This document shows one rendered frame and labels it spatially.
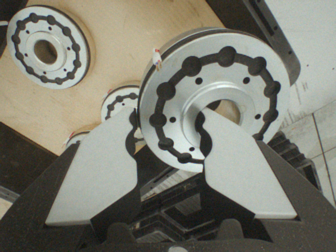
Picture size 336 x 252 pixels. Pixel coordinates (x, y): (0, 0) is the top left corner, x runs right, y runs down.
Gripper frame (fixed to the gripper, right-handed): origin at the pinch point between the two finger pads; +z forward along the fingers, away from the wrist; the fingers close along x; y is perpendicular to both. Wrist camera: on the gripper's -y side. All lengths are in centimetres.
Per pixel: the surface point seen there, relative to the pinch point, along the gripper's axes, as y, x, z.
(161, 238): 121, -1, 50
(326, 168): 111, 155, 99
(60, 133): 12.7, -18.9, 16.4
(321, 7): -8.4, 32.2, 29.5
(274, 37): -4.1, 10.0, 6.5
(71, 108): 7.8, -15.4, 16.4
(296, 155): 46, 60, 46
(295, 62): -2.0, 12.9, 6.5
